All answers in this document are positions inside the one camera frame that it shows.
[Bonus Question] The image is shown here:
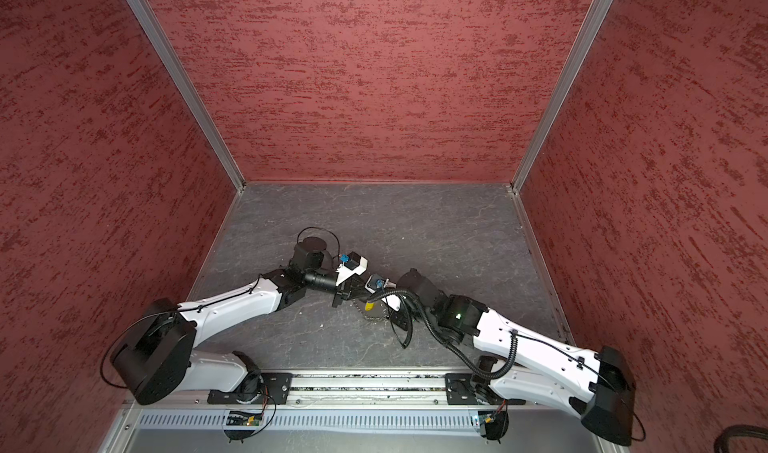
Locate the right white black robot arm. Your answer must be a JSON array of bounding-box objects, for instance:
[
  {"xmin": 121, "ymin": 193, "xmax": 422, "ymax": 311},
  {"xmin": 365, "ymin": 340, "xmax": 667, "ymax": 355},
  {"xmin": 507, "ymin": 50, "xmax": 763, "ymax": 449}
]
[{"xmin": 363, "ymin": 270, "xmax": 646, "ymax": 447}]

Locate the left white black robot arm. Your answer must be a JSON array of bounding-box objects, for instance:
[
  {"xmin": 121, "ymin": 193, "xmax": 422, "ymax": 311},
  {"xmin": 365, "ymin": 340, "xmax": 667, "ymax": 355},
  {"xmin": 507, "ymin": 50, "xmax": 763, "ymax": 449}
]
[{"xmin": 101, "ymin": 235, "xmax": 368, "ymax": 405}]

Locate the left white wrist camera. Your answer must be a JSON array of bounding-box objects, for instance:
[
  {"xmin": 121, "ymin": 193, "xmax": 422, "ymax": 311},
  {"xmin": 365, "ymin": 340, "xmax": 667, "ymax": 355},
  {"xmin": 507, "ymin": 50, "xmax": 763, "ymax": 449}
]
[{"xmin": 336, "ymin": 252, "xmax": 368, "ymax": 286}]

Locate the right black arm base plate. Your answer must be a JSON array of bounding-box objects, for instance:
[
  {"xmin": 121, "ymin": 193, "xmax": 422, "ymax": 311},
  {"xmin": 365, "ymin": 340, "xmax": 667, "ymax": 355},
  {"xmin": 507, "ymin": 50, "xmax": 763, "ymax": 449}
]
[{"xmin": 444, "ymin": 373, "xmax": 527, "ymax": 407}]

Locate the aluminium front rail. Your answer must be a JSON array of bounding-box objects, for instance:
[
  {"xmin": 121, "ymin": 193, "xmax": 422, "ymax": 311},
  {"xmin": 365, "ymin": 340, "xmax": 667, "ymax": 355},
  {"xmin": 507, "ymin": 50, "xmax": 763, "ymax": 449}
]
[{"xmin": 155, "ymin": 367, "xmax": 599, "ymax": 413}]

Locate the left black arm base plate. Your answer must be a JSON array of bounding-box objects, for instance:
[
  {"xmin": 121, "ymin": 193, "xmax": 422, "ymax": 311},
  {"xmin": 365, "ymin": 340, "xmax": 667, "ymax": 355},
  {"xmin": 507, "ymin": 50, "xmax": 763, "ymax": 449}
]
[{"xmin": 207, "ymin": 372, "xmax": 294, "ymax": 407}]

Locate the white slotted cable duct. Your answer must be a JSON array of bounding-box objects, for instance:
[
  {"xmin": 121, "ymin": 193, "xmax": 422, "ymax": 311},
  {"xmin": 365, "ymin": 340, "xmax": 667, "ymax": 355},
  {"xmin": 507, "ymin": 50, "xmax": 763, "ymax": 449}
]
[{"xmin": 138, "ymin": 408, "xmax": 485, "ymax": 436}]

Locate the left aluminium corner post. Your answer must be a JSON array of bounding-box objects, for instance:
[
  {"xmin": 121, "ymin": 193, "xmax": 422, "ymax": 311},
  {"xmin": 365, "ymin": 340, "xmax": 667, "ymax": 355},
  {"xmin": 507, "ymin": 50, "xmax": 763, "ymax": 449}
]
[{"xmin": 126, "ymin": 0, "xmax": 247, "ymax": 195}]

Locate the aluminium corner post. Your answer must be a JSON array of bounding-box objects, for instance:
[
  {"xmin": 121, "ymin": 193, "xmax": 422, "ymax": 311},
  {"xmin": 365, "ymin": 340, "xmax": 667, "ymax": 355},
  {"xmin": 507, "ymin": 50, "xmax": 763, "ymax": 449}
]
[
  {"xmin": 126, "ymin": 0, "xmax": 247, "ymax": 195},
  {"xmin": 511, "ymin": 0, "xmax": 614, "ymax": 195}
]

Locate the right aluminium corner post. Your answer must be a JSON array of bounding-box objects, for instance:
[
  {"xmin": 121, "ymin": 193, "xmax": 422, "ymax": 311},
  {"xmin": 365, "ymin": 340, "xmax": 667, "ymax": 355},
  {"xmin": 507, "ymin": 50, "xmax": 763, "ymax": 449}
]
[{"xmin": 511, "ymin": 0, "xmax": 614, "ymax": 195}]

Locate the black corrugated hose loop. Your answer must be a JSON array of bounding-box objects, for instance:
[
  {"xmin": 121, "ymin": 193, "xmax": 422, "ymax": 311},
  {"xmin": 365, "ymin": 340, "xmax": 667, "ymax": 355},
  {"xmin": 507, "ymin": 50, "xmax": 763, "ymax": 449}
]
[{"xmin": 713, "ymin": 424, "xmax": 768, "ymax": 453}]

